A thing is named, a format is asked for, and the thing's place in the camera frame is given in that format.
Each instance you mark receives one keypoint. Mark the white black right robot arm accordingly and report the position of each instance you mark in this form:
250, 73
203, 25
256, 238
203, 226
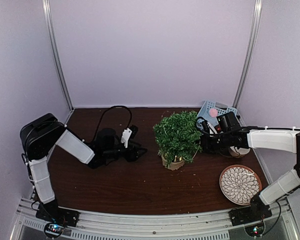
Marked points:
274, 142

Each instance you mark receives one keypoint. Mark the circuit board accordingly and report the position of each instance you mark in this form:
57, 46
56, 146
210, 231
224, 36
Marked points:
255, 230
53, 230

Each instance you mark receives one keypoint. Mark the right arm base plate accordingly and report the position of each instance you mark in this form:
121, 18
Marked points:
245, 215

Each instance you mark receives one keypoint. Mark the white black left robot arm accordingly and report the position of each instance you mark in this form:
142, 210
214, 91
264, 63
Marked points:
40, 137

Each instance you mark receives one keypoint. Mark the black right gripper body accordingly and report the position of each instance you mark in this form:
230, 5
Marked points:
215, 146

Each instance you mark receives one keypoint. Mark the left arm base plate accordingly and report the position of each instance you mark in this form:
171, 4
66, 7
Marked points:
61, 216

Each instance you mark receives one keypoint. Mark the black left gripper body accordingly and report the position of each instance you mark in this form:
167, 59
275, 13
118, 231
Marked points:
112, 154

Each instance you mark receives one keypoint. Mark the left aluminium corner post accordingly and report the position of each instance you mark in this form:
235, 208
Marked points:
56, 57

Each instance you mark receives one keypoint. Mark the small green christmas tree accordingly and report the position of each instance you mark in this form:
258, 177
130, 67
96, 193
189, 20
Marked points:
177, 135

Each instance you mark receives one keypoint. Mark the floral patterned plate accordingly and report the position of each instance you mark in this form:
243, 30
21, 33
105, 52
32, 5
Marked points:
239, 184

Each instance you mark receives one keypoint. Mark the burlap tree pot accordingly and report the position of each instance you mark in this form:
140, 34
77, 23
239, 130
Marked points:
172, 162

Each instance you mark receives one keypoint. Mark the pink pompom ornament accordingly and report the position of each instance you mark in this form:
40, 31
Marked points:
213, 112

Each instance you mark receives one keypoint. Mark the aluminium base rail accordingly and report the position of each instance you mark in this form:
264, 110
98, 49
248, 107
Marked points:
214, 225

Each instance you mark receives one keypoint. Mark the white ceramic bowl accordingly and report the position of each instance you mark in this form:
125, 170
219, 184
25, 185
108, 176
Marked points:
238, 152

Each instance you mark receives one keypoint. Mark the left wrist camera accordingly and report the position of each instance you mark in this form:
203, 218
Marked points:
127, 134

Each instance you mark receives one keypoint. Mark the right circuit board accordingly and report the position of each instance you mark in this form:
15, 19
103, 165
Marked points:
255, 230

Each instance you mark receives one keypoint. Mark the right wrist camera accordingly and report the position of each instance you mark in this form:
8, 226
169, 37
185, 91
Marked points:
205, 127

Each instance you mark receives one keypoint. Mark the left circuit board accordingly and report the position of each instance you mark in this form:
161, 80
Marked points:
53, 230

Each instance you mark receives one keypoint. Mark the right aluminium corner post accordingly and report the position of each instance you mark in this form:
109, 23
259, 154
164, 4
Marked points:
253, 35

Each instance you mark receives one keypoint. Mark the aluminium corner post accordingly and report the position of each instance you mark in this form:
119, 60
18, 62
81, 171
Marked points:
253, 35
56, 57

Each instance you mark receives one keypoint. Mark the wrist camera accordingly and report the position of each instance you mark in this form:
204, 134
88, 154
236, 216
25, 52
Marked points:
127, 134
205, 127

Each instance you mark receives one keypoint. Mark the light blue plastic basket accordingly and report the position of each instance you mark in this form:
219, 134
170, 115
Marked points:
222, 109

